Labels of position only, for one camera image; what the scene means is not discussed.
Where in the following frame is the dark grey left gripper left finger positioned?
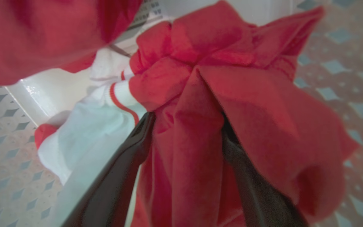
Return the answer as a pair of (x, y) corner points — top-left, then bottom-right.
(61, 112), (156, 227)

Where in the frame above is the red and white jacket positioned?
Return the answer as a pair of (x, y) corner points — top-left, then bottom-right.
(0, 0), (360, 227)

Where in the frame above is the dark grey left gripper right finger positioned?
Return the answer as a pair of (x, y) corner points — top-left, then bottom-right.
(222, 113), (309, 227)

